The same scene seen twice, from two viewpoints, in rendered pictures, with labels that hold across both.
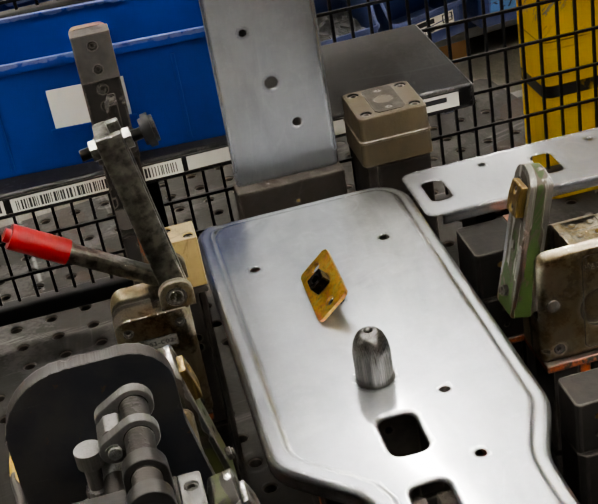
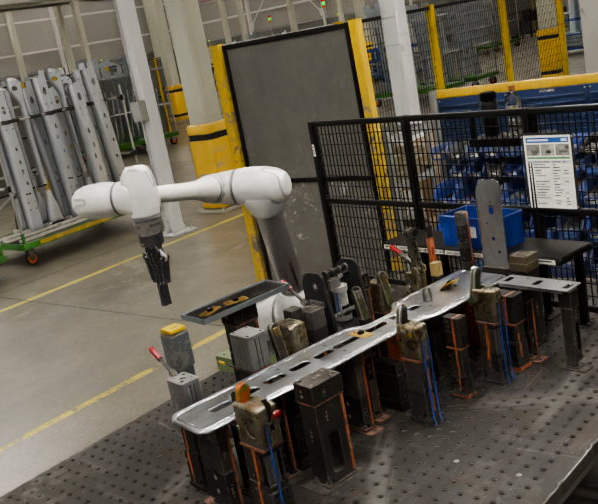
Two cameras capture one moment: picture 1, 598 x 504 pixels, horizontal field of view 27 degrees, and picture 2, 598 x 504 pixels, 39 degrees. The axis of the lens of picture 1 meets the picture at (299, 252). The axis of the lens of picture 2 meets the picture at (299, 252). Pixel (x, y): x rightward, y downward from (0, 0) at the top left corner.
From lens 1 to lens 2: 2.50 m
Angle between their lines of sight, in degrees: 56
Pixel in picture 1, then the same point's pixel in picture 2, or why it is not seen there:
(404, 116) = (519, 258)
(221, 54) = (482, 227)
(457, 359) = (442, 303)
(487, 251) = not seen: hidden behind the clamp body
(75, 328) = not seen: hidden behind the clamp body
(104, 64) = (460, 221)
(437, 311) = (457, 296)
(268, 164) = (492, 261)
